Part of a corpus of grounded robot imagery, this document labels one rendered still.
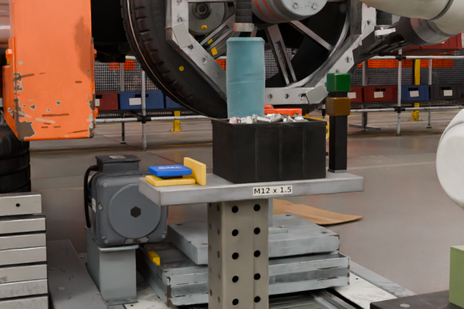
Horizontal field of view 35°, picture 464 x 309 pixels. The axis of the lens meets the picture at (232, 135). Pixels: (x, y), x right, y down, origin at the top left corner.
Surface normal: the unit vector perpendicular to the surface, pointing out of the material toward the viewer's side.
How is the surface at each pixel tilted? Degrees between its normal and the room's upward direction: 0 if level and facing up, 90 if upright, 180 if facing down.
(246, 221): 90
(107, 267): 90
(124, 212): 90
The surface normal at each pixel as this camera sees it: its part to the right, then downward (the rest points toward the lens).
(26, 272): 0.34, 0.09
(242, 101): -0.22, 0.14
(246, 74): 0.01, 0.09
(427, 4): 0.19, 0.78
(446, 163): -0.90, 0.09
